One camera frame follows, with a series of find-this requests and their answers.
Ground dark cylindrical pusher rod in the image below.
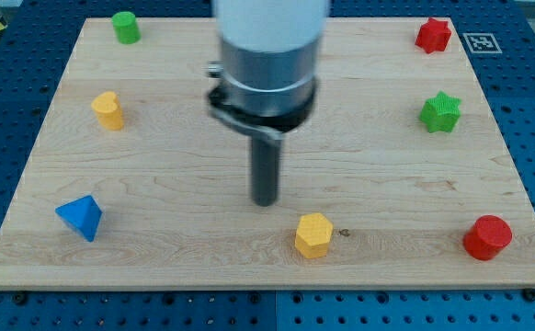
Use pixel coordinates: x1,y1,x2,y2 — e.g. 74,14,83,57
250,138,281,207

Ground black clamp mount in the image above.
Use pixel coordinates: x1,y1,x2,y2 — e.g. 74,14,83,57
207,79,318,146

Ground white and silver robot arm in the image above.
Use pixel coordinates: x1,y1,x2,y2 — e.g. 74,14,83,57
207,0,330,206

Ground blue triangle block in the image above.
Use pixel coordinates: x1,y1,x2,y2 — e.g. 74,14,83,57
55,195,103,242

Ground yellow hexagon block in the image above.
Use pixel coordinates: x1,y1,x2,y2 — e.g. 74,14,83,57
294,213,334,259

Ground wooden board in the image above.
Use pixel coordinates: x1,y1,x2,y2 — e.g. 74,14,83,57
0,18,535,291

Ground yellow heart block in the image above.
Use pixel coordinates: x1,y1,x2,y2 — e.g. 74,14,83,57
91,91,124,131

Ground green star block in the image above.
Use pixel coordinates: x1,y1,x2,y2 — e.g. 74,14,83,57
419,91,461,133

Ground green cylinder block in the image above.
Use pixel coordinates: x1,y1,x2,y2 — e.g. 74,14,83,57
111,11,141,44

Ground red star block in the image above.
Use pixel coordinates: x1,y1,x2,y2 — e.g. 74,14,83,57
415,17,451,53

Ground white fiducial marker tag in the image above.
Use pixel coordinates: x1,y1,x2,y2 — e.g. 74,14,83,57
463,32,502,54

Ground red cylinder block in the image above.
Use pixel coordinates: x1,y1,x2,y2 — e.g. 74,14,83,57
462,215,513,261

